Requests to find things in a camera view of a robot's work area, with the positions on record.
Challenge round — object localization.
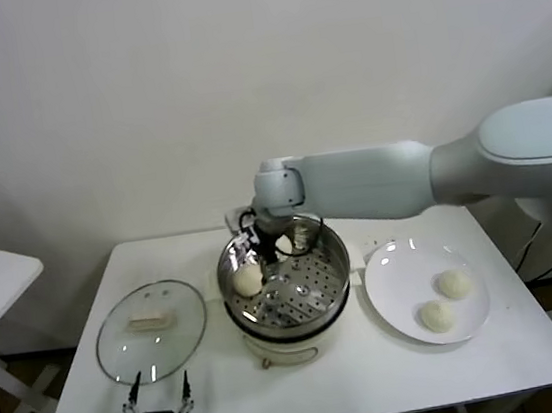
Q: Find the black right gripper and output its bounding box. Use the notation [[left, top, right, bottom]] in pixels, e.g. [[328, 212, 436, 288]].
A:
[[231, 218, 290, 292]]

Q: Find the white steamed baozi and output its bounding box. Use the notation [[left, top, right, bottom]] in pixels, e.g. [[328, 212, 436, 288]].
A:
[[415, 297, 460, 337], [432, 266, 476, 304], [230, 263, 266, 299], [275, 234, 297, 258]]

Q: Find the round glass pot lid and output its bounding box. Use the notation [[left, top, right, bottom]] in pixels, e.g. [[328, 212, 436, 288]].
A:
[[88, 274, 216, 392]]

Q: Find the stainless steel steamer basket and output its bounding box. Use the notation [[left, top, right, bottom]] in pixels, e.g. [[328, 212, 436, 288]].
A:
[[196, 204, 374, 340]]

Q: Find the round white plate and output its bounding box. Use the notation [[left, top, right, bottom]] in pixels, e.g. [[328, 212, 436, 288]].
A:
[[359, 228, 497, 356]]

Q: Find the white side table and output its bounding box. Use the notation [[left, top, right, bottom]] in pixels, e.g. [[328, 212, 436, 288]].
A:
[[0, 229, 64, 413]]

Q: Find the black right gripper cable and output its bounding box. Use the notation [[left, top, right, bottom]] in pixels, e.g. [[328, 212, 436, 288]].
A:
[[235, 200, 328, 265]]

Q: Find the black power cable with adapter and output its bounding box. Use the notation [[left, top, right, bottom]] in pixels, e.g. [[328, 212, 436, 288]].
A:
[[507, 220, 552, 287]]

